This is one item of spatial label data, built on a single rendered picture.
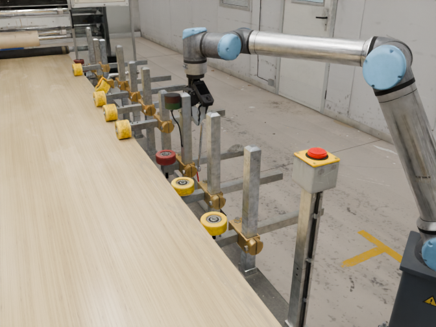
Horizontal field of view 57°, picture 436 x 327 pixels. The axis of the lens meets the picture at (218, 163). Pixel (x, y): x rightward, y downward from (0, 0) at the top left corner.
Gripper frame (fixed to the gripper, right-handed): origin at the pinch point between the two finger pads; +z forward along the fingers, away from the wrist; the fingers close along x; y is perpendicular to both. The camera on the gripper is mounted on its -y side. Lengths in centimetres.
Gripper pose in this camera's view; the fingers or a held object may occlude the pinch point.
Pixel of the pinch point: (198, 122)
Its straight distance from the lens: 164.2
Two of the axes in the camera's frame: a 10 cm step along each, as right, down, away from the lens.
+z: 0.0, 9.0, 4.5
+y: -4.4, -4.0, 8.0
